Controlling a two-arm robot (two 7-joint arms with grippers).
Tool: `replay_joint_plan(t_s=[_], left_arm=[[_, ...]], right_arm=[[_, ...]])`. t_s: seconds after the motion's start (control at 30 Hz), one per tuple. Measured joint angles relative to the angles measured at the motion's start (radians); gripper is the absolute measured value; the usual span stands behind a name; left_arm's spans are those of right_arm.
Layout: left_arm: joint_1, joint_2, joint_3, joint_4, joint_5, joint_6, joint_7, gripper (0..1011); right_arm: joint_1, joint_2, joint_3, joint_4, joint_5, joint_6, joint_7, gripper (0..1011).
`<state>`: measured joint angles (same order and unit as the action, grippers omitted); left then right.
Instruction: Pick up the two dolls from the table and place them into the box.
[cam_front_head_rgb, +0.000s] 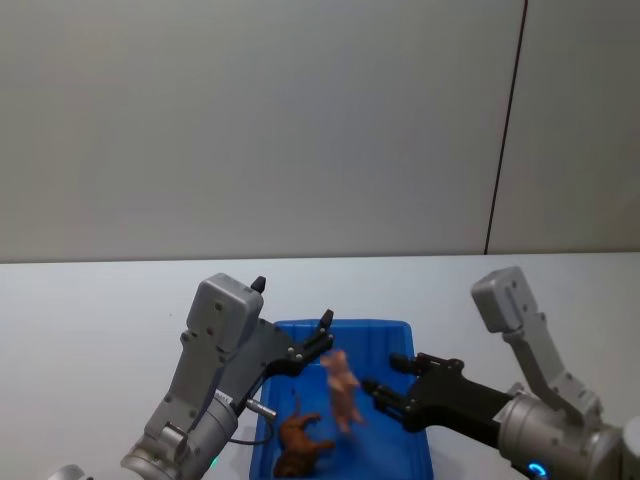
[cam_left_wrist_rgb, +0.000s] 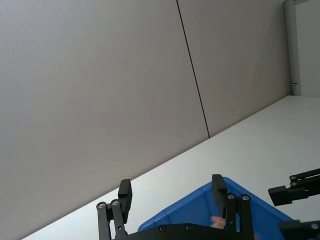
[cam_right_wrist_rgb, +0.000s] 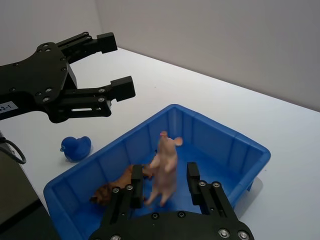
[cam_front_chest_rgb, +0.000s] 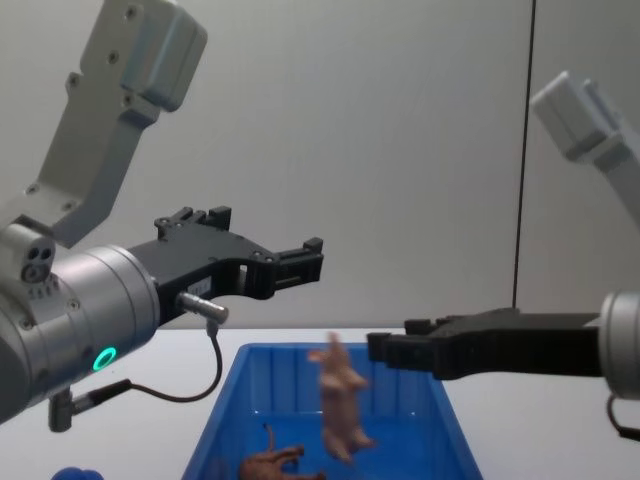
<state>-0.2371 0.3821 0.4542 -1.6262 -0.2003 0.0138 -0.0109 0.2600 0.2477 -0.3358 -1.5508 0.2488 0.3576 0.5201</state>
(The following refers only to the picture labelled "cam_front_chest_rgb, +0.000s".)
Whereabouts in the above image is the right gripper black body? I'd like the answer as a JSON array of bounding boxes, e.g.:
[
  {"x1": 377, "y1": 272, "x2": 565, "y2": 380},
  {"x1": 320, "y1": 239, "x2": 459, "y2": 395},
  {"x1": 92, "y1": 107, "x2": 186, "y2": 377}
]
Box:
[{"x1": 429, "y1": 307, "x2": 602, "y2": 382}]

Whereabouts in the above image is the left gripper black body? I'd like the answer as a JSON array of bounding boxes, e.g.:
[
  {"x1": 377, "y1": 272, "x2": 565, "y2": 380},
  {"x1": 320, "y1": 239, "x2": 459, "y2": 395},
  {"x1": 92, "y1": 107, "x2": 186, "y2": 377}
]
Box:
[{"x1": 127, "y1": 229, "x2": 282, "y2": 329}]

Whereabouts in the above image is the pink toy pig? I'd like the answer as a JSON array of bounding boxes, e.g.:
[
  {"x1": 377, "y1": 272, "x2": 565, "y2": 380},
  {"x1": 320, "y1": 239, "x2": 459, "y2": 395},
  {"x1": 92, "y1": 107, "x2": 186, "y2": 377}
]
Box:
[{"x1": 306, "y1": 330, "x2": 377, "y2": 465}]

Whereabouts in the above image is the blue plastic bin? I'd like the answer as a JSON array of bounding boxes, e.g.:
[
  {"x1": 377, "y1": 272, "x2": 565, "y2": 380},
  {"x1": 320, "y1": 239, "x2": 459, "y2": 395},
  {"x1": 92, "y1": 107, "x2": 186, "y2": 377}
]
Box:
[{"x1": 179, "y1": 342, "x2": 485, "y2": 480}]

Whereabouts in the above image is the brown toy animal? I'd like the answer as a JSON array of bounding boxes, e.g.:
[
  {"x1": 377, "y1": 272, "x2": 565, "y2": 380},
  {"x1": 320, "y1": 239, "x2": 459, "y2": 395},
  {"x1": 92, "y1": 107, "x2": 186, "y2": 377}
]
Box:
[{"x1": 238, "y1": 422, "x2": 307, "y2": 480}]

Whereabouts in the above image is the small blue round object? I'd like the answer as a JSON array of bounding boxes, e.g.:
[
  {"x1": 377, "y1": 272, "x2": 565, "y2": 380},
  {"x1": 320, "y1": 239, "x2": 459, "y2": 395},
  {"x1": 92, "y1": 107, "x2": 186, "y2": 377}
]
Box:
[{"x1": 52, "y1": 465, "x2": 104, "y2": 480}]

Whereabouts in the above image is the thin dark left wrist cable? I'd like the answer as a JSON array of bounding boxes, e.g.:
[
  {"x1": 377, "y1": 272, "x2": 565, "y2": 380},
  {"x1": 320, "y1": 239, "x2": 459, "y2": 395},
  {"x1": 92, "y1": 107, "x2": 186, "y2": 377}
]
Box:
[{"x1": 48, "y1": 292, "x2": 231, "y2": 434}]

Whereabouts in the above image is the thin dark wrist cable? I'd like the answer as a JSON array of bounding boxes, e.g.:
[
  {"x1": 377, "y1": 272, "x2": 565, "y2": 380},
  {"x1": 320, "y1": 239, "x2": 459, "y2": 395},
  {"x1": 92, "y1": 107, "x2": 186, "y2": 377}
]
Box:
[
  {"x1": 606, "y1": 392, "x2": 640, "y2": 442},
  {"x1": 48, "y1": 292, "x2": 231, "y2": 434}
]

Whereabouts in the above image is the thin dark right wrist cable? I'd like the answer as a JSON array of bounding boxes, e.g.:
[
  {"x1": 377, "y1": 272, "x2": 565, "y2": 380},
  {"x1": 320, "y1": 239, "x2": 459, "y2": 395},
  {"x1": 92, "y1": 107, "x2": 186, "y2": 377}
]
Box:
[{"x1": 606, "y1": 392, "x2": 640, "y2": 442}]

